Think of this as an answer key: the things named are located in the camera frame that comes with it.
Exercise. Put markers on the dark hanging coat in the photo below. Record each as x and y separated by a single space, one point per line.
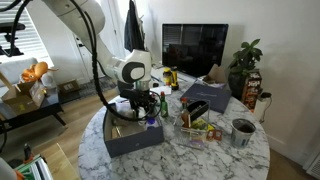
133 28

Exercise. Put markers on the clear acrylic organizer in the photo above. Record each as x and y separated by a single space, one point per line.
196 136

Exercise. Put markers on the yellow vitamin bottle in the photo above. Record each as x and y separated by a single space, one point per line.
166 76

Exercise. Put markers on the yellow mustard bottle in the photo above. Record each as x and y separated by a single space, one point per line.
174 79

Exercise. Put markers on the white lotion bottle blue label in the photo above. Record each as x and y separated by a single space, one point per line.
152 122

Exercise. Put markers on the white paper napkin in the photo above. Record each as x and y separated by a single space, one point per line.
161 90

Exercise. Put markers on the light patterned rug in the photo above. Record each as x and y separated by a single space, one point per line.
100 86

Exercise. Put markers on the black curved holder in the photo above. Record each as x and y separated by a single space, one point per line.
198 108

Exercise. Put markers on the white franka robot arm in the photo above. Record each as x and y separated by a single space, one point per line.
76 16

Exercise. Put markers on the white window blinds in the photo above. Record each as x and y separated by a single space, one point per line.
30 40

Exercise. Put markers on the orange plush toy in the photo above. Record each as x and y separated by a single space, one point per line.
35 71

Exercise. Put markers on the orange jenga box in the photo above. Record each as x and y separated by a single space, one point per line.
251 90

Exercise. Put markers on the grey printed cup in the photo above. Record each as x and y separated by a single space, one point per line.
242 135

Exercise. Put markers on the yellow green packet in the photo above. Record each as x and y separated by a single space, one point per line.
201 125

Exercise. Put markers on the hot sauce bottle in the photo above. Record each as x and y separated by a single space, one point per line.
185 116

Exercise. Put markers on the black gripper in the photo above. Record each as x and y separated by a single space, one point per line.
140 98

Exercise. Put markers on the white sofa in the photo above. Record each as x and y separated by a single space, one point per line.
13 68

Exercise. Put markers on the black flat screen television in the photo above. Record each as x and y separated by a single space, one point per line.
195 50

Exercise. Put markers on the black coffee table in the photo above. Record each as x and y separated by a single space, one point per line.
43 107

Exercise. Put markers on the dark blue cardboard box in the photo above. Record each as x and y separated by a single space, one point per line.
133 143

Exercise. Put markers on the brown paper bag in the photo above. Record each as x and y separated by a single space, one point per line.
216 74

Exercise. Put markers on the green potted plant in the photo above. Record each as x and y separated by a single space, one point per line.
245 60

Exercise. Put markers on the large open cardboard box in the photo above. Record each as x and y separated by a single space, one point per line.
23 98

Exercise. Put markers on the green glass bottle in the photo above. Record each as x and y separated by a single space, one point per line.
164 106

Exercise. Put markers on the red sauce packet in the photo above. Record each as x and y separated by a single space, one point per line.
215 135

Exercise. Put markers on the small closed cardboard box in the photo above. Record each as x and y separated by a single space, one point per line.
69 86

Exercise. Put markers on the white green box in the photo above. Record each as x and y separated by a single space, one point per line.
35 168

